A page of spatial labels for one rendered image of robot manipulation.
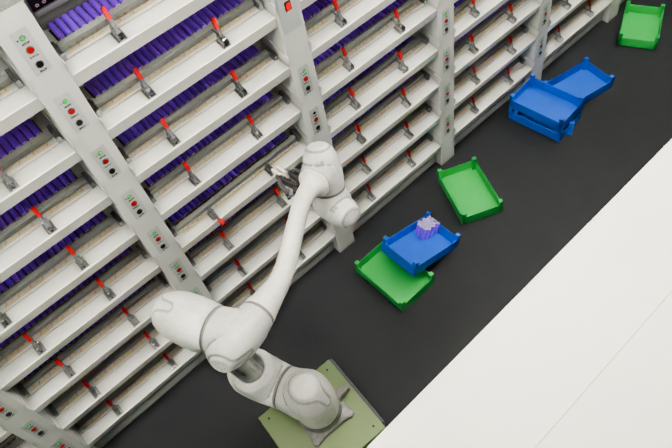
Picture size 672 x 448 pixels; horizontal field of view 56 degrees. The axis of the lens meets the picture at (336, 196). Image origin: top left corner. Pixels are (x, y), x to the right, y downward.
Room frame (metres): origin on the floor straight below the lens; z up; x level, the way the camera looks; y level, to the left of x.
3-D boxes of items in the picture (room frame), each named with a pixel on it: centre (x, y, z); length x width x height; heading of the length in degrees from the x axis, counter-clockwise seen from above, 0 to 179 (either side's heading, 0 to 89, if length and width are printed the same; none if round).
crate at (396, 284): (1.44, -0.17, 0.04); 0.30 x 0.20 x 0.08; 31
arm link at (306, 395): (0.84, 0.26, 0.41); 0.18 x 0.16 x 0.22; 54
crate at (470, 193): (1.78, -0.63, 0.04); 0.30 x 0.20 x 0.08; 6
